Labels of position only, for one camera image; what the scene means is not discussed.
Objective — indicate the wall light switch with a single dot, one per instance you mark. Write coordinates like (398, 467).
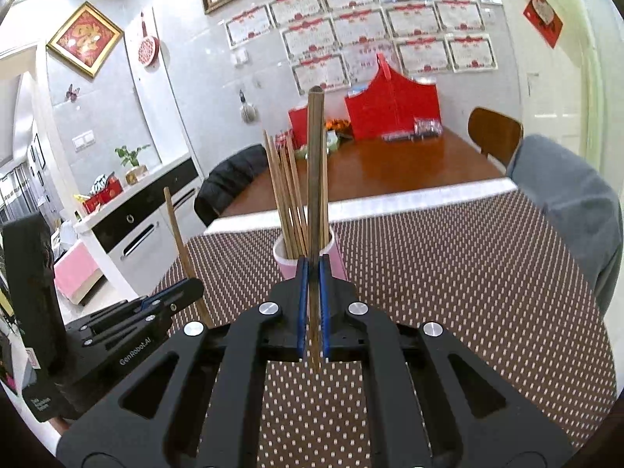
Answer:
(83, 141)

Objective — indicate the red heart door decoration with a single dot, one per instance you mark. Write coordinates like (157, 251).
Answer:
(542, 18)

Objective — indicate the brown polka dot tablecloth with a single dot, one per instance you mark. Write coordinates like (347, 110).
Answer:
(463, 278)

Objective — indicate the black jacket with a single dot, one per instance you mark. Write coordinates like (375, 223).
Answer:
(229, 180)

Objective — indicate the red paper-cut fan ornament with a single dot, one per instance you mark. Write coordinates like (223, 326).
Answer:
(146, 48)

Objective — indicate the white cloth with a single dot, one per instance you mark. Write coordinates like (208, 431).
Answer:
(390, 200)

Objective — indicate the gold framed red picture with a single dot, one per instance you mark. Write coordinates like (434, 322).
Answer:
(85, 39)

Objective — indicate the white and black sideboard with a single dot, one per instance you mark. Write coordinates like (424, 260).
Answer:
(146, 224)

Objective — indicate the light green curtain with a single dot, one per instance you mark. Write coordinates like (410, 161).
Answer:
(592, 58)

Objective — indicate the group of wall certificates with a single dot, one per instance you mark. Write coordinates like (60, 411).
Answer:
(365, 24)

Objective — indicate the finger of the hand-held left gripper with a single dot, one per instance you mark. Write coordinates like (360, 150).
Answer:
(187, 292)
(163, 295)

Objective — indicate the pile of wooden chopsticks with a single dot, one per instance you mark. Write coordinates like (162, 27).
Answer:
(282, 195)

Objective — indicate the pink cylindrical cup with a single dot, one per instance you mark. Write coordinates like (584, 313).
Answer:
(336, 256)

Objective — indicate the grey hanging wall ornament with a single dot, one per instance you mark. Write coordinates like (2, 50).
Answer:
(247, 109)

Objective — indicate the wooden chopstick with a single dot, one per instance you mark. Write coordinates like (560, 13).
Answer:
(180, 239)

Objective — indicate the white wall socket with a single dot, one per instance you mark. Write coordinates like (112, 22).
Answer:
(240, 57)

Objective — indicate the brown wooden chair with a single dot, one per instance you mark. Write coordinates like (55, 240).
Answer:
(495, 134)

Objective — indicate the red box with snacks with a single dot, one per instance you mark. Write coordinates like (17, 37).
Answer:
(102, 195)

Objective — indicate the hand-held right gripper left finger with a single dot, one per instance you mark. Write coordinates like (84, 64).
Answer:
(302, 307)

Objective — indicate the clear plastic bag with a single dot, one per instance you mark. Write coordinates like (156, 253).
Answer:
(428, 126)

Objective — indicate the dark grey-brown chopstick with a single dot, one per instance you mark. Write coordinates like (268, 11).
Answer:
(316, 156)

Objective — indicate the pink box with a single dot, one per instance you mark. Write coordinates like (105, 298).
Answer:
(78, 273)

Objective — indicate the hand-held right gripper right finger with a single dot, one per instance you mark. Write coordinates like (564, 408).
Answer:
(325, 307)

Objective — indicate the butterfly wall decoration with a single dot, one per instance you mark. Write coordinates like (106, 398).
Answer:
(73, 92)

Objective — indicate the red envelope box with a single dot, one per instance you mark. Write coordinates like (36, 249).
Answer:
(297, 126)

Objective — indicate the orange flowers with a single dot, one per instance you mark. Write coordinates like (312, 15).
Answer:
(339, 124)

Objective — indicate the white door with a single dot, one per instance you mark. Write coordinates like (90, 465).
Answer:
(551, 102)

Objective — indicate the small potted plant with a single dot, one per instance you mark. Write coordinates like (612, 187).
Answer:
(131, 158)

